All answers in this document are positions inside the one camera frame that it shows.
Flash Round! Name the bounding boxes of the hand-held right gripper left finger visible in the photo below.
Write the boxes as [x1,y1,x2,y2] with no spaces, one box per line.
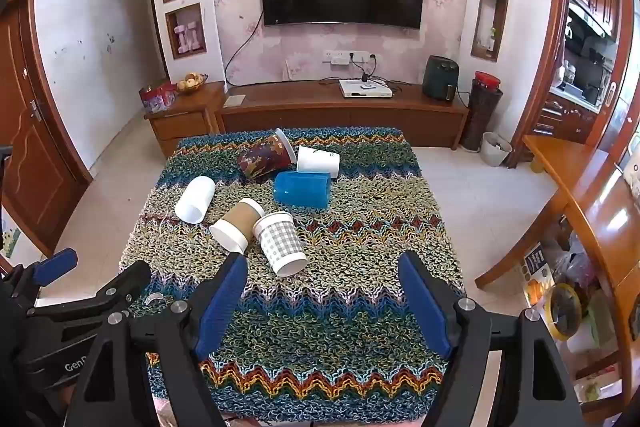
[65,251,250,427]

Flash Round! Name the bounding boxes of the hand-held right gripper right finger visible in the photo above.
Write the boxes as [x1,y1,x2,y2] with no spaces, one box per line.
[398,250,586,427]

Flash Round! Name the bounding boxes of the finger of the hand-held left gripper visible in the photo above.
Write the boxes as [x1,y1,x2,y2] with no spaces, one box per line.
[0,248,79,309]
[29,262,152,334]

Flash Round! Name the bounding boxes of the brown paper cup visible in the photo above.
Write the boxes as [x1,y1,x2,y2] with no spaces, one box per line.
[208,197,266,254]

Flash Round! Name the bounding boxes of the grey checkered paper cup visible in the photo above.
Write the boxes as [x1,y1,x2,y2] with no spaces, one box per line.
[252,211,309,278]

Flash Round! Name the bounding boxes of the plain white cup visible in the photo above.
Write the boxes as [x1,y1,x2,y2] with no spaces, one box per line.
[174,175,217,225]

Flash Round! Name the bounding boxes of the blue plastic cup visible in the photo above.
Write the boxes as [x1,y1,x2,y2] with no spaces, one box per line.
[273,171,332,210]

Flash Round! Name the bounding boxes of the red patterned paper cup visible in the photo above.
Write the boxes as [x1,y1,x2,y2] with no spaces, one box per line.
[237,128,295,180]

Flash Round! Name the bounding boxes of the white cup with small print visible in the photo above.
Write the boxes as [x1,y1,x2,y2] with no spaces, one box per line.
[296,145,341,179]

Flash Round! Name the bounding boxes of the colourful knitted table cloth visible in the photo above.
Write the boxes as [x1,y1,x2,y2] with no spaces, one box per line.
[119,127,467,424]

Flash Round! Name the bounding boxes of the brown wooden door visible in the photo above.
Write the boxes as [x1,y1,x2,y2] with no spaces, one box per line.
[0,0,94,259]

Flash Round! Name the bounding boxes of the yellow tape roll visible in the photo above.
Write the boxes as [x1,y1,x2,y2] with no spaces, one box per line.
[544,283,584,339]

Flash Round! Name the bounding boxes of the white waste bin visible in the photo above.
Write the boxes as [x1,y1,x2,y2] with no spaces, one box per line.
[481,132,514,168]

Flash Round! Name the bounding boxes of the small wooden side cabinet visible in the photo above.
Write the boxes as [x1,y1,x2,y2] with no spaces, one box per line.
[144,81,227,158]

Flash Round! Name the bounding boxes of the red tin box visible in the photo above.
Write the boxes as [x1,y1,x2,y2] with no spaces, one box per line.
[139,83,177,112]

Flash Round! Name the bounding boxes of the tall black bin red lid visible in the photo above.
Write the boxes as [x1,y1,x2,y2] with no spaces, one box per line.
[459,71,504,153]

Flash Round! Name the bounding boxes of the orange wooden table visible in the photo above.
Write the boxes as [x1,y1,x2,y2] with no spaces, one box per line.
[474,134,640,427]

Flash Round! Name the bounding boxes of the bowl of fruit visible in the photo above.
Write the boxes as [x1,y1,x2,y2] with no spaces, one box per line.
[175,73,209,96]

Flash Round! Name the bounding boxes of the long wooden television cabinet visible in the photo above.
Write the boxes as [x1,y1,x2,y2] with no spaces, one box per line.
[215,79,471,151]

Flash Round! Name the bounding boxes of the white set-top box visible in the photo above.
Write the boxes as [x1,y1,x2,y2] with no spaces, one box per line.
[339,78,394,100]

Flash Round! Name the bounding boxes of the dark green air fryer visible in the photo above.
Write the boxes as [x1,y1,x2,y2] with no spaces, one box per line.
[422,55,460,102]

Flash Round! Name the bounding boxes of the pink dumbbells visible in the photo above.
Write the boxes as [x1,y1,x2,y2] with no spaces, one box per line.
[173,22,204,56]

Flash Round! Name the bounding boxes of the small potted plant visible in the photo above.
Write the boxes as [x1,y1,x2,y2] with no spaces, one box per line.
[477,27,501,53]

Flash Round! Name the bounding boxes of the black television cable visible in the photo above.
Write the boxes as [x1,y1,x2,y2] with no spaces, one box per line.
[223,9,266,88]

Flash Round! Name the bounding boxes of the white wall power outlet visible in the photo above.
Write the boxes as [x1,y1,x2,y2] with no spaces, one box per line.
[322,50,379,67]

